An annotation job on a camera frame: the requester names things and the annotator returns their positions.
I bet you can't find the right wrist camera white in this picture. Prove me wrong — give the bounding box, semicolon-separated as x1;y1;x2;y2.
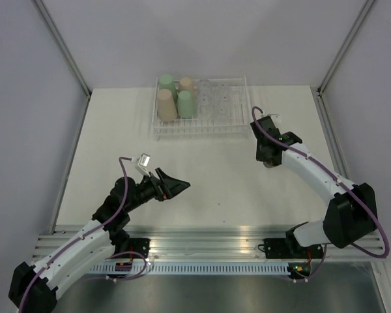
267;113;282;124

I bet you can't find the green cup rear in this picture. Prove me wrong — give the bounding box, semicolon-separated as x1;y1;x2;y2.
158;74;178;101

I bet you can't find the aluminium frame post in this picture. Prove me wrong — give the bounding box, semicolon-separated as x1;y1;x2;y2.
316;0;377;98
32;0;92;98

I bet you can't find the green cup front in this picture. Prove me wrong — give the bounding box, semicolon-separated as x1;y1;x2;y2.
177;90;195;119

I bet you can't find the aluminium mounting rail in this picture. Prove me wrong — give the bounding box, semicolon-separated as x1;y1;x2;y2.
28;223;384;263

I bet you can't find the left aluminium frame post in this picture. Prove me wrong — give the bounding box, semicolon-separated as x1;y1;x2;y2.
32;0;92;98

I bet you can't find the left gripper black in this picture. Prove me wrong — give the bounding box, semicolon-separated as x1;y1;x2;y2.
124;168;190;213

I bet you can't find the beige cup front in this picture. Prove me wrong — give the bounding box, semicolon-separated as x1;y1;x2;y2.
157;89;178;122

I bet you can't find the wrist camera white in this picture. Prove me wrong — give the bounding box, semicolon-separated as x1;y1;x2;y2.
132;153;151;176
267;113;282;124

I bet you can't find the right aluminium frame post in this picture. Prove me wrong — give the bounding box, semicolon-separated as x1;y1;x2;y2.
316;0;377;98

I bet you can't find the white slotted cable duct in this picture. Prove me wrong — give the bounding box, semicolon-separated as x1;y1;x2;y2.
88;261;289;276

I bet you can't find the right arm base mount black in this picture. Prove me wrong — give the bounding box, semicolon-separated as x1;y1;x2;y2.
257;238;323;260

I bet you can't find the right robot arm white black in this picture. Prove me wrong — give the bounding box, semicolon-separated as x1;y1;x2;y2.
250;116;377;258

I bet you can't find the beige cup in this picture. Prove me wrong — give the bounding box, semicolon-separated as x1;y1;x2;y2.
157;89;178;122
179;77;195;97

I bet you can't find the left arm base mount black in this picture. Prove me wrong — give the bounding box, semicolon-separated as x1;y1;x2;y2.
115;237;150;258

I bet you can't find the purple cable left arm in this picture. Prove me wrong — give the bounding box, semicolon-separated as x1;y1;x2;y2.
18;156;151;313

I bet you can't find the white wire dish rack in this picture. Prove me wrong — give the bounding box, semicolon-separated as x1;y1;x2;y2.
151;76;250;139

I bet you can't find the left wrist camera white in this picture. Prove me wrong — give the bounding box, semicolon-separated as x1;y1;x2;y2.
132;153;151;176

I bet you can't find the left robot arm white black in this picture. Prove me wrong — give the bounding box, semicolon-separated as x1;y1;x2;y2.
8;168;190;312

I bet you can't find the beige cup rear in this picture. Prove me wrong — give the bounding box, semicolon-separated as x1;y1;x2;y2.
179;77;195;97

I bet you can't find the green cup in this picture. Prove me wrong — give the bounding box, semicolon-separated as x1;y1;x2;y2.
158;74;178;101
177;90;195;119

